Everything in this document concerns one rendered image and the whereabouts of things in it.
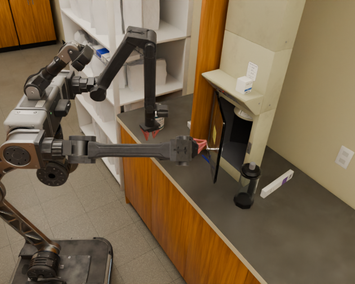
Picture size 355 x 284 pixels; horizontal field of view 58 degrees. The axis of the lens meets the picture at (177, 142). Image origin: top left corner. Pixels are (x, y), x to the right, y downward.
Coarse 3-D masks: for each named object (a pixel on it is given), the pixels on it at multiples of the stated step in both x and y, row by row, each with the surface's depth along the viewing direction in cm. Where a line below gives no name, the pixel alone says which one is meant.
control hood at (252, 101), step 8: (208, 72) 160; (216, 72) 160; (224, 72) 161; (208, 80) 157; (216, 80) 153; (224, 80) 154; (232, 80) 154; (224, 88) 147; (232, 88) 147; (232, 96) 148; (240, 96) 142; (248, 96) 142; (256, 96) 142; (240, 104) 152; (248, 104) 141; (256, 104) 144; (256, 112) 147
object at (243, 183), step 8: (240, 168) 155; (240, 176) 157; (248, 176) 151; (256, 176) 151; (240, 184) 158; (248, 184) 154; (256, 184) 156; (240, 192) 160; (248, 192) 157; (240, 200) 162; (248, 200) 161
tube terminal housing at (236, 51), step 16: (224, 32) 153; (224, 48) 156; (240, 48) 147; (256, 48) 139; (224, 64) 160; (240, 64) 150; (256, 64) 142; (272, 64) 135; (256, 80) 145; (272, 80) 141; (224, 96) 167; (272, 96) 147; (272, 112) 155; (256, 128) 154; (256, 144) 162; (224, 160) 185; (256, 160) 171
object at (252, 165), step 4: (248, 164) 156; (252, 164) 152; (244, 168) 153; (248, 168) 153; (252, 168) 152; (256, 168) 154; (244, 172) 153; (248, 172) 151; (252, 172) 151; (256, 172) 151; (260, 172) 153
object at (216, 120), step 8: (216, 96) 166; (216, 104) 165; (216, 112) 164; (216, 120) 164; (216, 128) 163; (216, 136) 163; (216, 144) 162; (208, 152) 188; (216, 152) 162; (216, 160) 161; (216, 168) 163
